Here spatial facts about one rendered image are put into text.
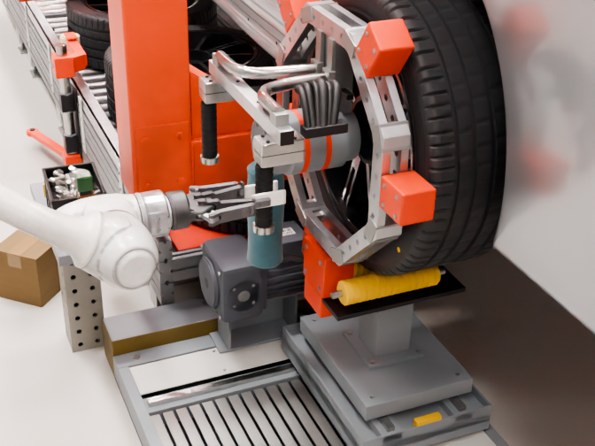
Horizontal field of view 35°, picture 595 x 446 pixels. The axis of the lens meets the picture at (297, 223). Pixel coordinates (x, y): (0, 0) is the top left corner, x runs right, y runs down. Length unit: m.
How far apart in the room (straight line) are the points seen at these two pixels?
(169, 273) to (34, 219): 1.19
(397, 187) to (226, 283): 0.77
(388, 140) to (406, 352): 0.78
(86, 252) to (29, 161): 2.42
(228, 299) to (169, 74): 0.60
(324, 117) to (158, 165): 0.75
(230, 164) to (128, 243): 0.99
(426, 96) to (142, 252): 0.63
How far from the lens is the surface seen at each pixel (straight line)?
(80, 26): 4.15
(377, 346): 2.39
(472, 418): 2.41
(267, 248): 2.24
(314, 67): 2.01
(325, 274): 2.17
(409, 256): 1.97
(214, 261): 2.46
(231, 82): 2.00
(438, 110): 1.82
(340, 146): 2.01
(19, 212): 1.60
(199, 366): 2.62
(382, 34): 1.79
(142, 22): 2.30
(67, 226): 1.59
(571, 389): 2.80
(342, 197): 2.28
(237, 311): 2.49
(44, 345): 2.89
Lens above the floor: 1.70
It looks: 30 degrees down
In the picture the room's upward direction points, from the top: 2 degrees clockwise
